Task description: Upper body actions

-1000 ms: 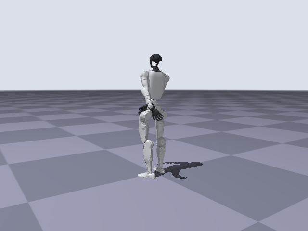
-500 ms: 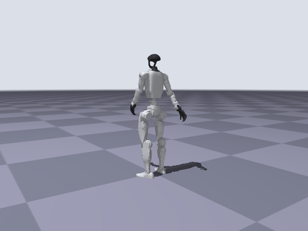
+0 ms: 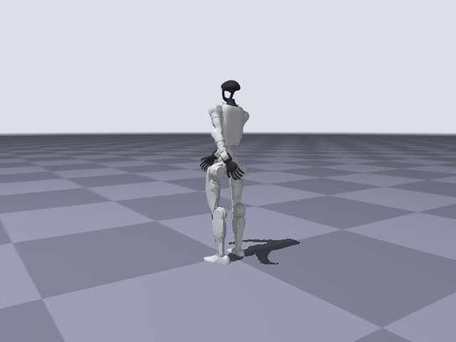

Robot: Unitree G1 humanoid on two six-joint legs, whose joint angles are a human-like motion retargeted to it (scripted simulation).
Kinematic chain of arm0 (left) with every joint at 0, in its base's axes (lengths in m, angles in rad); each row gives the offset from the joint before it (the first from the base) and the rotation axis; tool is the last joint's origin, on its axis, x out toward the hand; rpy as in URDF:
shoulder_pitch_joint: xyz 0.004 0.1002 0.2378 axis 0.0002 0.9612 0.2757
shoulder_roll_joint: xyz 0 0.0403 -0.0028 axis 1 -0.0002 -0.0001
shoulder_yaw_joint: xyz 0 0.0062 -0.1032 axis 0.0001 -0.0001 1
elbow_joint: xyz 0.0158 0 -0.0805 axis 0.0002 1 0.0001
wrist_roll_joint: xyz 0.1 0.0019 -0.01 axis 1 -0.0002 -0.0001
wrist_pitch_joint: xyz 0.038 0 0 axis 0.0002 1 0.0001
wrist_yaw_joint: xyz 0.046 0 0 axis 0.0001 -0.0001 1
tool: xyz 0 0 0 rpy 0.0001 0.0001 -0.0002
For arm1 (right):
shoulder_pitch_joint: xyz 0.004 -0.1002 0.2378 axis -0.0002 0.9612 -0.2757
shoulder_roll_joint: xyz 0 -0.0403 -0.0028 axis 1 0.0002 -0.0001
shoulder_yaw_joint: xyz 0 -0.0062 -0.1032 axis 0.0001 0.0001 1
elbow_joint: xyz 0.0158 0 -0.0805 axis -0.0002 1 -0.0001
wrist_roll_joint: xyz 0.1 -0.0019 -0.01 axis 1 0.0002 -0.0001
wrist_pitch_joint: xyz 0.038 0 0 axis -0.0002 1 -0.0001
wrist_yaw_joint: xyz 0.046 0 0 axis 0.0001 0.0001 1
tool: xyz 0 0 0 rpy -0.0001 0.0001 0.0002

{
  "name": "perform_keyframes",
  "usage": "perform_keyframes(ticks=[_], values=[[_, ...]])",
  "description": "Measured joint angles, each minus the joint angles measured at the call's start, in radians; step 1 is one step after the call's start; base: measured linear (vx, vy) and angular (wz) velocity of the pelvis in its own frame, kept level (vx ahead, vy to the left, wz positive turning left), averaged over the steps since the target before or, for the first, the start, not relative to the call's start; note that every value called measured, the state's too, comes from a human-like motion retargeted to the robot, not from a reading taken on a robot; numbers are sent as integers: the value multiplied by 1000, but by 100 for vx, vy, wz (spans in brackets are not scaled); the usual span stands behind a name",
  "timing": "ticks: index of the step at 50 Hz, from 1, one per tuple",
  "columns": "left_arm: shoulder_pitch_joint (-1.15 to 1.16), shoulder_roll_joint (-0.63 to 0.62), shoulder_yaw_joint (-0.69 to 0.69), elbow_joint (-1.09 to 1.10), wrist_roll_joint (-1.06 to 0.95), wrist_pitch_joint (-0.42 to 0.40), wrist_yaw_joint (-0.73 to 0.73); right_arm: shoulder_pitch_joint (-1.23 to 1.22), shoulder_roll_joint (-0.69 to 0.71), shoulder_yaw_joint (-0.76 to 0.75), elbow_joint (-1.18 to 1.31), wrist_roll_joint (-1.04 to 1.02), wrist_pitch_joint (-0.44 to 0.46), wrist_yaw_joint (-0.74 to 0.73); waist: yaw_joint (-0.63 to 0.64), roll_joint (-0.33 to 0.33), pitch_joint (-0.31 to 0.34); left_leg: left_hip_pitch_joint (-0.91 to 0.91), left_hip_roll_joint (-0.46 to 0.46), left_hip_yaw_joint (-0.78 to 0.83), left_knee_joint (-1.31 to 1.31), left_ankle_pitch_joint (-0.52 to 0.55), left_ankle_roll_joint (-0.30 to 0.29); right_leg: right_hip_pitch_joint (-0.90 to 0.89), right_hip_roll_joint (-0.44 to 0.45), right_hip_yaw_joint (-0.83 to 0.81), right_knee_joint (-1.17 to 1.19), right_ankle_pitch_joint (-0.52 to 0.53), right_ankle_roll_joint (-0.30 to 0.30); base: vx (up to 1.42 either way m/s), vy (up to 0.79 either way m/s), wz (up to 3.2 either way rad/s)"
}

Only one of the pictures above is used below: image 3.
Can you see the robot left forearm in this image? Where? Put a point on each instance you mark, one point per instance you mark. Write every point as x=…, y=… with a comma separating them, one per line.
x=220, y=142

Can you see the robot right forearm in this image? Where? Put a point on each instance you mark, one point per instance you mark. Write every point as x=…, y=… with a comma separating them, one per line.
x=217, y=154

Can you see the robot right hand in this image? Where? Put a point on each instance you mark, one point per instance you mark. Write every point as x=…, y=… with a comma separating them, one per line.
x=208, y=160

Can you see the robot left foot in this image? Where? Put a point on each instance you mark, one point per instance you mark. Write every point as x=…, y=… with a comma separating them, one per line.
x=215, y=259

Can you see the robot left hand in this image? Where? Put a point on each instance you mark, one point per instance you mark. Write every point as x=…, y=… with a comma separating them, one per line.
x=232, y=167

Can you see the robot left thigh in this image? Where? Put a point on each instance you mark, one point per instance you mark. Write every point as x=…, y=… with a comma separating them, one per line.
x=213, y=186

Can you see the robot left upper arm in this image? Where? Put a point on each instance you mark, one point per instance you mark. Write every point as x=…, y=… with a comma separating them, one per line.
x=215, y=113

